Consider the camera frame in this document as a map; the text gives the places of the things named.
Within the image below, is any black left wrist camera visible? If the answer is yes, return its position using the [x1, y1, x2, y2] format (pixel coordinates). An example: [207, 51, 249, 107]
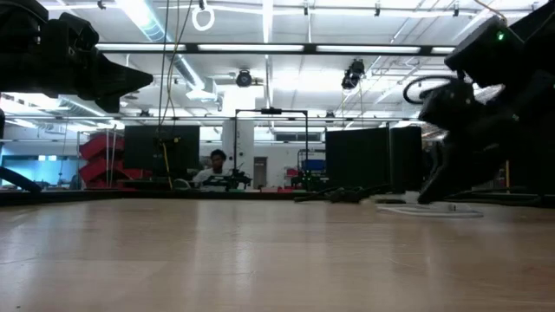
[48, 11, 100, 57]

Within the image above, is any black ceiling spotlight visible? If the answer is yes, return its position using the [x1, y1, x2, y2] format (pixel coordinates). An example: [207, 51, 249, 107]
[235, 68, 253, 88]

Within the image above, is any black ceiling camera cluster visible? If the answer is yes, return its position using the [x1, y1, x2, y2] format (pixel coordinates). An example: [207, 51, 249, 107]
[341, 59, 366, 91]

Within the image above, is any black monitor screen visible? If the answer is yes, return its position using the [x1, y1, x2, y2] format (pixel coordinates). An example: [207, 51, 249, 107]
[123, 125, 201, 181]

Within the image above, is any person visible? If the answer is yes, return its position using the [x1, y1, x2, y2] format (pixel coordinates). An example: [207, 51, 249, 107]
[193, 149, 229, 192]

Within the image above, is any black background gantry frame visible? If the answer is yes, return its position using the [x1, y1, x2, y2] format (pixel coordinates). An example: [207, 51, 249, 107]
[233, 107, 310, 192]

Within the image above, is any black ceiling light track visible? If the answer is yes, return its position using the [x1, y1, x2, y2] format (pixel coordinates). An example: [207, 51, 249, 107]
[94, 42, 456, 55]

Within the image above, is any black aluminium table frame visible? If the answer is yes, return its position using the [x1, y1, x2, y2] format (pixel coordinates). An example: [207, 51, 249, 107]
[0, 189, 555, 208]

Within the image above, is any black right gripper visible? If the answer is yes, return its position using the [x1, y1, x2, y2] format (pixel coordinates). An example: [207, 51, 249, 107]
[416, 15, 539, 205]

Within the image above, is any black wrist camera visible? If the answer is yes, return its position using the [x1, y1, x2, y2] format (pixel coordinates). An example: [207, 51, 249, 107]
[48, 11, 100, 57]
[418, 80, 478, 131]

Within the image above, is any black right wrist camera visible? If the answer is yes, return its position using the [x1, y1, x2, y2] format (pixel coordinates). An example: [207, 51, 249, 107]
[418, 80, 478, 131]

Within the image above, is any black partition panel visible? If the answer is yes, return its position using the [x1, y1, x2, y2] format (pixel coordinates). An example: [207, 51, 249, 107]
[324, 127, 391, 192]

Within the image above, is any white USB cable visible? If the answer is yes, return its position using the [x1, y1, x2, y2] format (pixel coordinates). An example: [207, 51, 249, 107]
[375, 201, 485, 219]

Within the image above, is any thick black power cord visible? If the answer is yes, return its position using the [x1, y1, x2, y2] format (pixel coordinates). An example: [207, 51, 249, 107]
[446, 186, 543, 208]

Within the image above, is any black tower power strip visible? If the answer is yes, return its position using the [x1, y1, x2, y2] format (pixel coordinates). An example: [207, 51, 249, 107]
[388, 126, 425, 196]

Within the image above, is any red stacked shelving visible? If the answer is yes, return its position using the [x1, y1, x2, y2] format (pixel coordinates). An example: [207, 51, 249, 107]
[78, 132, 153, 191]

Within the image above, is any black diagonal frame brace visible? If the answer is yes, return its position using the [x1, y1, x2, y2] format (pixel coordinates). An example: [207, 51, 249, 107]
[0, 166, 43, 194]

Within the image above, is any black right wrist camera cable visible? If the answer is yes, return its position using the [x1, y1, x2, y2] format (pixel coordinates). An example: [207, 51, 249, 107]
[402, 74, 460, 106]

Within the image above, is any yellow hanging cable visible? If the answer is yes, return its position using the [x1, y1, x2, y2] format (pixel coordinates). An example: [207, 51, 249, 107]
[161, 0, 193, 191]

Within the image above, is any white hanging ring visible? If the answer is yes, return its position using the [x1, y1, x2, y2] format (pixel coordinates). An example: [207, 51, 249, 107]
[192, 3, 216, 33]

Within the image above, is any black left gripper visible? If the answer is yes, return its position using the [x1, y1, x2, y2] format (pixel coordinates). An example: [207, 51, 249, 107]
[0, 0, 153, 114]

